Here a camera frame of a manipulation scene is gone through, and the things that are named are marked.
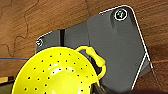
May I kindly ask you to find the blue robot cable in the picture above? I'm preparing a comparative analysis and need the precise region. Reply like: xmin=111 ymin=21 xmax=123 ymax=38
xmin=0 ymin=57 xmax=30 ymax=62

